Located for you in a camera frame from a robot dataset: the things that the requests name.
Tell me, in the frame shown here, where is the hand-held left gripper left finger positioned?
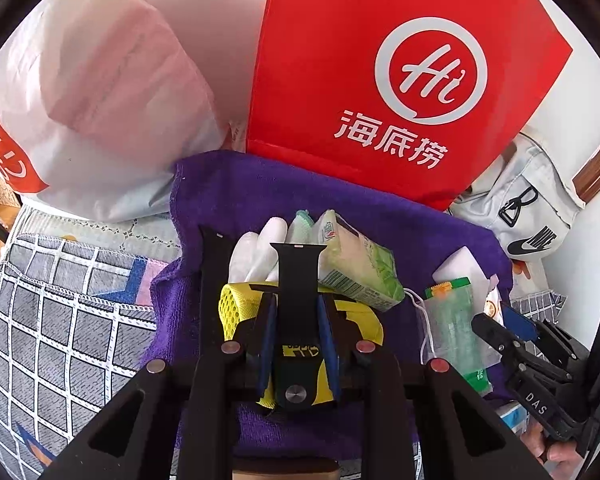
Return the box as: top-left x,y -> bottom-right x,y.
40,292 -> 281,480

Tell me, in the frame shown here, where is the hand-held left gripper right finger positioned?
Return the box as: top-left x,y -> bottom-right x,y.
317,296 -> 551,480

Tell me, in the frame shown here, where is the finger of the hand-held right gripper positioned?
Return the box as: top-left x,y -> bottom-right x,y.
500,303 -> 538,341
471,313 -> 518,361

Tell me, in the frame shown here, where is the yellow mesh bag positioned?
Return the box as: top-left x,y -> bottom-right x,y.
219,282 -> 385,408

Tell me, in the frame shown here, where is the green plastic packet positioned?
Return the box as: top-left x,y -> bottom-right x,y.
422,277 -> 496,396

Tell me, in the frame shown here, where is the black watch strap with stud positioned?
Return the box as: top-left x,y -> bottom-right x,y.
270,241 -> 325,413

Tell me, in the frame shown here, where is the pale green tissue pack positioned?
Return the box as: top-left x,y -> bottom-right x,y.
316,210 -> 406,312

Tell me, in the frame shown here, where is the white glove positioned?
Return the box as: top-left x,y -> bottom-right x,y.
227,216 -> 288,286

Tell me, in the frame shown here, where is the person's right hand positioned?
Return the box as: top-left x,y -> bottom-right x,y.
522,420 -> 588,480

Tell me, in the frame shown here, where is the blue tissue pack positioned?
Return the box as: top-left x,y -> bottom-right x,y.
497,402 -> 527,433

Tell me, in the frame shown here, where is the grey waist bag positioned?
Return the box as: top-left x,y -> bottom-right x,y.
450,132 -> 586,261

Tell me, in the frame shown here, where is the purple towel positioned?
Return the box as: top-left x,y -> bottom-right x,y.
140,152 -> 513,461

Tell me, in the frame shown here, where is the grey checked cloth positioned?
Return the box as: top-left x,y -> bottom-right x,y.
0,232 -> 181,476

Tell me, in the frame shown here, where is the patterned hardcover book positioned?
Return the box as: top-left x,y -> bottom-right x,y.
0,157 -> 23,208

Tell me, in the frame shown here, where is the white plastic shopping bag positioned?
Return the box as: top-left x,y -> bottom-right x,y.
0,0 -> 231,223

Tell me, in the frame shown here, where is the red paper bag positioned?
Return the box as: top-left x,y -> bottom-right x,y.
245,0 -> 573,211

